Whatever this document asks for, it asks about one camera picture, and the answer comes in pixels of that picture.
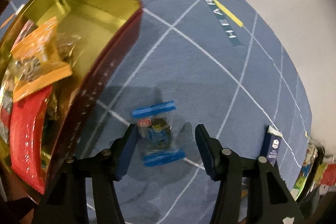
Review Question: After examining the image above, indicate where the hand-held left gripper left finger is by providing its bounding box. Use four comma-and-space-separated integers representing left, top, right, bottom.
34, 123, 138, 224

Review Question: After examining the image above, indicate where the long yellow tape strip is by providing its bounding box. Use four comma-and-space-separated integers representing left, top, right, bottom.
184, 0, 243, 27

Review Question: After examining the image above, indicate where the dark blue snack packet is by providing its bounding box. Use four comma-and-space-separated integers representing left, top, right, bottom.
260, 125, 283, 168

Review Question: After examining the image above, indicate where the red tin box gold interior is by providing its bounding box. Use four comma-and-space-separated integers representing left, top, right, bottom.
0, 0, 143, 205

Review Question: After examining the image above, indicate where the orange snack packet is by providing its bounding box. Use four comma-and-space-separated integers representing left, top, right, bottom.
10, 17, 73, 103

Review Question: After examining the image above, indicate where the floral patterned box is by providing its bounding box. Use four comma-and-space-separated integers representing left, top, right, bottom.
301, 144, 319, 178

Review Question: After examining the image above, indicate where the green box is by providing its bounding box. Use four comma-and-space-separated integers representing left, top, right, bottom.
293, 174, 313, 199

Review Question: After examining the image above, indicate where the clear packet with blue ends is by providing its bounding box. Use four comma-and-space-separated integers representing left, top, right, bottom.
131, 100, 186, 167

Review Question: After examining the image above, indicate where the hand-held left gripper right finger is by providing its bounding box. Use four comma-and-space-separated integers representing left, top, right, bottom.
195, 124, 306, 224

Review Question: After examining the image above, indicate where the red snack packet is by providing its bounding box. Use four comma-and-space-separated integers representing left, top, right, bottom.
10, 86, 53, 194

